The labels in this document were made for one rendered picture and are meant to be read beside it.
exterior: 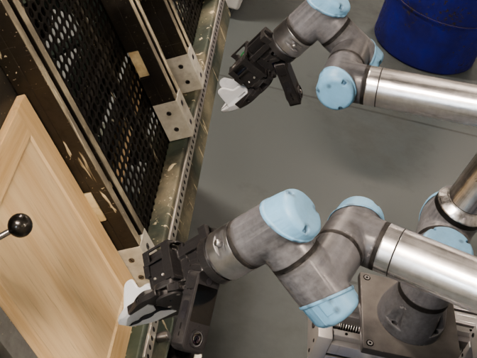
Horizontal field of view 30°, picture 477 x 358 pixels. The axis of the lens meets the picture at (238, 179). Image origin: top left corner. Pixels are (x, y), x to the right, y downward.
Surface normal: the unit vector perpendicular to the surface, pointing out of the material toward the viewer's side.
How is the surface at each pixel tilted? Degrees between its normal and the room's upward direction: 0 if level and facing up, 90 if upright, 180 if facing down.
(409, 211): 0
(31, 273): 57
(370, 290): 0
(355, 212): 12
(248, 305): 0
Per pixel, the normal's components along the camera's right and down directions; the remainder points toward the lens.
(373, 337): 0.22, -0.73
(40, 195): 0.94, -0.20
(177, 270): 0.74, -0.46
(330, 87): -0.30, 0.57
